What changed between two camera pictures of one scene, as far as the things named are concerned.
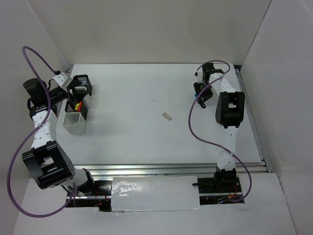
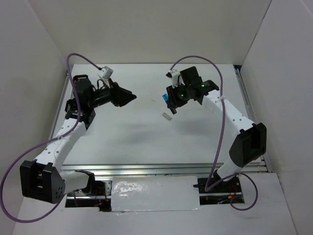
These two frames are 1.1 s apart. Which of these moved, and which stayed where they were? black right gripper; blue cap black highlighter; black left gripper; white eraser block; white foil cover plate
Moved: black left gripper; black right gripper; blue cap black highlighter
Stayed: white eraser block; white foil cover plate
